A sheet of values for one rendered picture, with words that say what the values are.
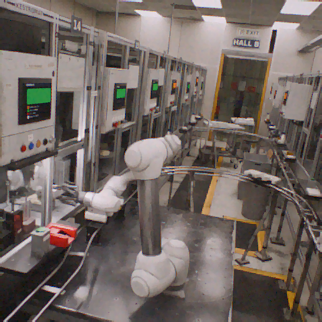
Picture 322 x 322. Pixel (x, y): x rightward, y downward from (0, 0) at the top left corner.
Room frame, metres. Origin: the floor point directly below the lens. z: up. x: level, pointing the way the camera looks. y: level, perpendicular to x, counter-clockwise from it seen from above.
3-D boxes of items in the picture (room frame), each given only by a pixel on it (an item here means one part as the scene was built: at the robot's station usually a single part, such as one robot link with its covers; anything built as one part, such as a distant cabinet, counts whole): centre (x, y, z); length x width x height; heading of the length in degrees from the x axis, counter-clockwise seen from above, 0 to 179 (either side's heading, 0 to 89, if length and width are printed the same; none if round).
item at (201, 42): (10.42, 0.49, 1.65); 3.78 x 0.08 x 3.30; 78
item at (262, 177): (3.53, -1.12, 0.84); 0.37 x 0.14 x 0.10; 46
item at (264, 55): (9.89, -2.03, 1.31); 1.36 x 0.10 x 2.62; 78
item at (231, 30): (9.91, -1.97, 2.96); 1.23 x 0.08 x 0.68; 78
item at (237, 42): (9.85, -1.96, 2.82); 0.75 x 0.04 x 0.25; 78
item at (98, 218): (2.20, 0.33, 0.84); 0.36 x 0.14 x 0.10; 168
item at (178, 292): (1.67, -0.15, 0.71); 0.22 x 0.18 x 0.06; 168
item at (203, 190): (6.43, -0.89, 0.01); 5.85 x 0.59 x 0.01; 168
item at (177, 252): (1.65, -0.14, 0.85); 0.18 x 0.16 x 0.22; 147
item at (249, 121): (8.47, -1.94, 0.48); 0.84 x 0.58 x 0.97; 176
